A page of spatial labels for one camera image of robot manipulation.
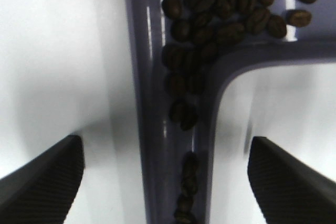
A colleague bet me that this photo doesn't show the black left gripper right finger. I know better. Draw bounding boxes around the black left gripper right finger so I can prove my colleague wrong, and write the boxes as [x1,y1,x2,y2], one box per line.
[247,136,335,223]

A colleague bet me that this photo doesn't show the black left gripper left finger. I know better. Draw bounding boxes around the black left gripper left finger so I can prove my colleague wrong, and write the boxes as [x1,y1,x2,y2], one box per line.
[1,135,85,223]

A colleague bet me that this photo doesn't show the purple plastic dustpan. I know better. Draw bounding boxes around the purple plastic dustpan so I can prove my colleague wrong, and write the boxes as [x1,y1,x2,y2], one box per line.
[130,0,335,223]

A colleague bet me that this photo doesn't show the pile of coffee beans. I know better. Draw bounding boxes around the pile of coffee beans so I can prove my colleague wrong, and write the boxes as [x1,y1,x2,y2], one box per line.
[149,0,316,223]

